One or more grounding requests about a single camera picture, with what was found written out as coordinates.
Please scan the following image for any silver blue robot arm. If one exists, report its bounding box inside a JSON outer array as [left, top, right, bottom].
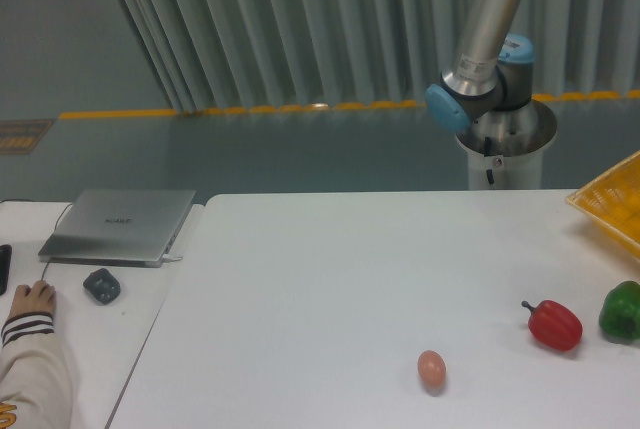
[[425, 0, 639, 133]]

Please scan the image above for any silver closed laptop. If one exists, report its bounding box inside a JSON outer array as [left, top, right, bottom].
[[39, 189, 195, 267]]

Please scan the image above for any brown egg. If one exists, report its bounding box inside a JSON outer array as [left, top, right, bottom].
[[417, 350, 447, 390]]

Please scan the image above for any cream sleeved forearm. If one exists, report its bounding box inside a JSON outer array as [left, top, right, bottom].
[[1, 312, 73, 428]]

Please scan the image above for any pleated grey curtain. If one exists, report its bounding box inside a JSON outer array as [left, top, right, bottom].
[[122, 0, 639, 113]]

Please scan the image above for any red bell pepper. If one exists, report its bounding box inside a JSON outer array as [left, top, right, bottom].
[[521, 300, 583, 352]]

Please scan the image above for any green bell pepper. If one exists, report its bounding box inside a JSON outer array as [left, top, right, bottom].
[[599, 281, 639, 341]]

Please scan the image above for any yellow plastic basket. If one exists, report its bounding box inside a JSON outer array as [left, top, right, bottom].
[[566, 151, 639, 259]]

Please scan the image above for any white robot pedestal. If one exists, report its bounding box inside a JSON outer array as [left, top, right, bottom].
[[456, 100, 558, 190]]

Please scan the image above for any dark earbuds case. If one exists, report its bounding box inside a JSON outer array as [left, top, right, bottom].
[[83, 268, 121, 305]]

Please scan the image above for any person's hand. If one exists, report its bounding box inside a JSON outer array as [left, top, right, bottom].
[[8, 280, 57, 319]]

